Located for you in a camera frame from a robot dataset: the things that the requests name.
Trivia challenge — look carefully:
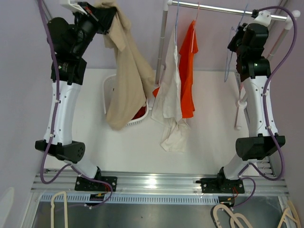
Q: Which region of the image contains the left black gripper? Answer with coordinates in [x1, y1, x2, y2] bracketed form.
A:
[71, 2, 116, 57]

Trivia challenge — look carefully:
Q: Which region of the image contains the blue wire hanger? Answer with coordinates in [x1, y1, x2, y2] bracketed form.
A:
[224, 3, 249, 83]
[174, 0, 180, 47]

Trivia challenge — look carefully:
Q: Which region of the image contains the orange t shirt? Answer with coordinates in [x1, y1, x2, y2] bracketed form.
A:
[166, 20, 198, 119]

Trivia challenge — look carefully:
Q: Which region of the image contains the pink wire hanger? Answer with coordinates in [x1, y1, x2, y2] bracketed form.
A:
[191, 2, 200, 53]
[234, 82, 247, 130]

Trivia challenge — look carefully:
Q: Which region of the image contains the beige t shirt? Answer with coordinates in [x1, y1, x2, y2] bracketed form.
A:
[96, 0, 155, 131]

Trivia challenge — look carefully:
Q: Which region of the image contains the dark red t shirt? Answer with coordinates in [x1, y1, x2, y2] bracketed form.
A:
[132, 106, 146, 120]

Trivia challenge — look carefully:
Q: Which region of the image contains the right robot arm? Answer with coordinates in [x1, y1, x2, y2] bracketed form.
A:
[216, 23, 285, 192]

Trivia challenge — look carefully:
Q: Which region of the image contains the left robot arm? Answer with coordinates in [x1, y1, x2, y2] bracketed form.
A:
[35, 0, 117, 190]

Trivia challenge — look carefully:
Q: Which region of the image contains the white t shirt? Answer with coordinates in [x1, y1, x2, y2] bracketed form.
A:
[152, 29, 190, 152]

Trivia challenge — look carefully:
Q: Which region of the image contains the beige wooden hanger left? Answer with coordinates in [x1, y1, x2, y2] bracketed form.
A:
[50, 191, 69, 228]

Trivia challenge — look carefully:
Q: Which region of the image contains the beige wooden hanger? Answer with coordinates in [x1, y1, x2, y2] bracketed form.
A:
[50, 191, 69, 228]
[211, 204, 253, 228]

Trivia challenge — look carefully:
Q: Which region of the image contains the beige wooden hanger corner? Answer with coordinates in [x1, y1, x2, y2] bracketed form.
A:
[277, 200, 301, 228]

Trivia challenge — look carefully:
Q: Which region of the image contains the beige wooden hanger right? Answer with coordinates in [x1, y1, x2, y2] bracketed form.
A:
[211, 204, 253, 228]

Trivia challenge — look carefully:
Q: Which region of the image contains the metal clothes rack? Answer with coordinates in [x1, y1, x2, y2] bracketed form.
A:
[155, 0, 301, 86]

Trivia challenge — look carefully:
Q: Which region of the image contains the white plastic basket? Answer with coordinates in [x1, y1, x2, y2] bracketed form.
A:
[103, 74, 149, 126]

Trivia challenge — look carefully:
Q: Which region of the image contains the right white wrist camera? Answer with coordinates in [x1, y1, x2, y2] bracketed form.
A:
[251, 9, 272, 27]

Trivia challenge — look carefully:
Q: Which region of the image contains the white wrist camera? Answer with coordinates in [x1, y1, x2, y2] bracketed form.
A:
[59, 0, 86, 14]
[251, 9, 272, 27]

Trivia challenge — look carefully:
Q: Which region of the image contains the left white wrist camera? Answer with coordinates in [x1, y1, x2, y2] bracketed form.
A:
[59, 0, 86, 14]

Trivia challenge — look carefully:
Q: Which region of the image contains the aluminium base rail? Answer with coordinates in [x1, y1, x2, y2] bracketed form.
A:
[31, 170, 289, 205]

